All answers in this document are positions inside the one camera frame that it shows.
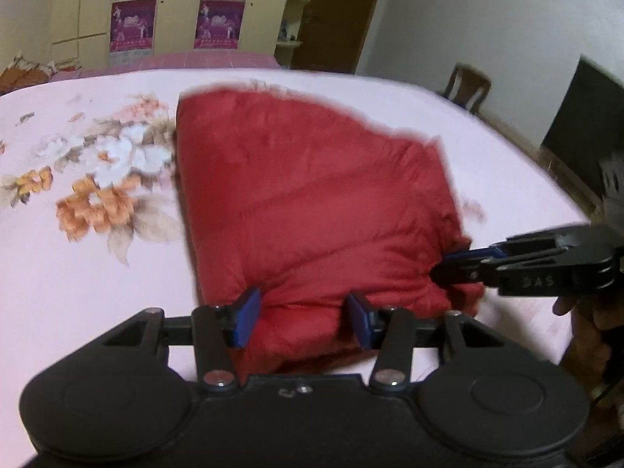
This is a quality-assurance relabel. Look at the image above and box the lower left purple poster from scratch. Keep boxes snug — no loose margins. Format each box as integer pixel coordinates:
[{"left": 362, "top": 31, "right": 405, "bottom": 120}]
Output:
[{"left": 109, "top": 0, "right": 156, "bottom": 53}]

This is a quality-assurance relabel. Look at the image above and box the pink floral bed sheet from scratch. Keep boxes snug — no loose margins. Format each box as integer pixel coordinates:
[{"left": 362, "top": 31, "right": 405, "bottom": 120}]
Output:
[{"left": 1, "top": 69, "right": 584, "bottom": 467}]

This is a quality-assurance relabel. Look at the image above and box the wooden chair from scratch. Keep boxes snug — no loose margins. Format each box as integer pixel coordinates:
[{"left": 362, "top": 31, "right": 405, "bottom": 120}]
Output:
[{"left": 438, "top": 64, "right": 492, "bottom": 115}]

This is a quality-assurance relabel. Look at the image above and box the red puffer jacket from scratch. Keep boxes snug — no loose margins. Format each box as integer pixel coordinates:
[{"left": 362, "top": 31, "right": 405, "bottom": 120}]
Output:
[{"left": 175, "top": 87, "right": 484, "bottom": 376}]

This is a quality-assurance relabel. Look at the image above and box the purple poster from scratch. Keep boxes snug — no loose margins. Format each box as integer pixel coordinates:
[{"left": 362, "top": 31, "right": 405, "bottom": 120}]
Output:
[
  {"left": 193, "top": 0, "right": 245, "bottom": 50},
  {"left": 109, "top": 0, "right": 156, "bottom": 53}
]

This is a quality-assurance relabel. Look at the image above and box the lower right purple poster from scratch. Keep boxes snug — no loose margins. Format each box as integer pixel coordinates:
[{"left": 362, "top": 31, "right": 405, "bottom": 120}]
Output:
[{"left": 193, "top": 0, "right": 245, "bottom": 50}]

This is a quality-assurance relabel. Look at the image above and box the black television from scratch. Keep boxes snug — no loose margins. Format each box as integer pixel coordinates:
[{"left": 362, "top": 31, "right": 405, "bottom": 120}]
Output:
[{"left": 541, "top": 56, "right": 623, "bottom": 198}]

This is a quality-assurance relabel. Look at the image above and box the orange patterned pillow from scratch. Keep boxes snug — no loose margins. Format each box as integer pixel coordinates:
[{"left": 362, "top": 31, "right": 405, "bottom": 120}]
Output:
[{"left": 0, "top": 52, "right": 57, "bottom": 96}]

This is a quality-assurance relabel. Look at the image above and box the person right hand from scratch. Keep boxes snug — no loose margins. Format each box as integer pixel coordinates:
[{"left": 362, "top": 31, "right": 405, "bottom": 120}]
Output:
[{"left": 552, "top": 297, "right": 623, "bottom": 391}]

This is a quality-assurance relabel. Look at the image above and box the corner open shelf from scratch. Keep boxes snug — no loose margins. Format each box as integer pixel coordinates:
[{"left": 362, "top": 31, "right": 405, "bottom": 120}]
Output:
[{"left": 274, "top": 0, "right": 311, "bottom": 69}]

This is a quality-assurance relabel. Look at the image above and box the brown wooden door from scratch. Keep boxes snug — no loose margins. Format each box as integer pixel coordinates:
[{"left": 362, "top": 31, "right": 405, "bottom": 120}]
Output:
[{"left": 291, "top": 0, "right": 376, "bottom": 74}]

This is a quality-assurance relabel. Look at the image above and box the cream wardrobe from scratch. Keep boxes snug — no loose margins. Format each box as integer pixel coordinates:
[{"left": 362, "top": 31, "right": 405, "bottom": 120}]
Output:
[{"left": 1, "top": 0, "right": 288, "bottom": 69}]

